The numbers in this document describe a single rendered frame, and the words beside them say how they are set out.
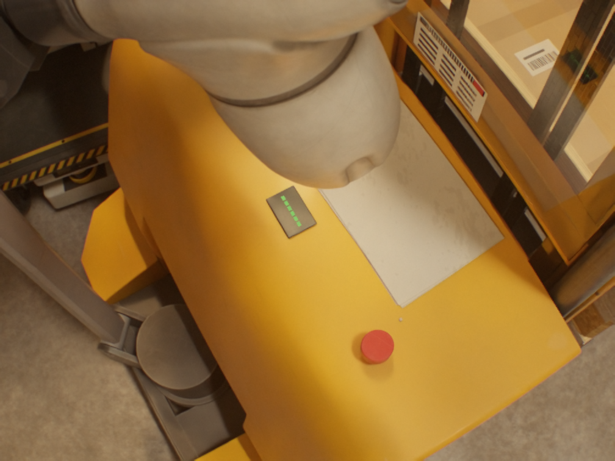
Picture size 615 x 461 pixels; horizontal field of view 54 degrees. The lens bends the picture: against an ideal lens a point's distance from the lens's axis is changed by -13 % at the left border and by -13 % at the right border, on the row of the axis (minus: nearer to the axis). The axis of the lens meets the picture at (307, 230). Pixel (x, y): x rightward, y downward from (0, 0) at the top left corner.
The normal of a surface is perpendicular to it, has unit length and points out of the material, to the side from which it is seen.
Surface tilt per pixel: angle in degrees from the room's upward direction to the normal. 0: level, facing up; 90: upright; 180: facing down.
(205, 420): 0
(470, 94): 90
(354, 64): 74
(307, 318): 14
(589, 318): 90
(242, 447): 22
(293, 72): 99
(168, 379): 0
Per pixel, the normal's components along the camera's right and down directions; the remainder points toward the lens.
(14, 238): 0.97, 0.22
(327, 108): 0.47, 0.69
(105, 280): -0.33, -0.18
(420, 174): -0.01, -0.37
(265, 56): 0.00, 0.99
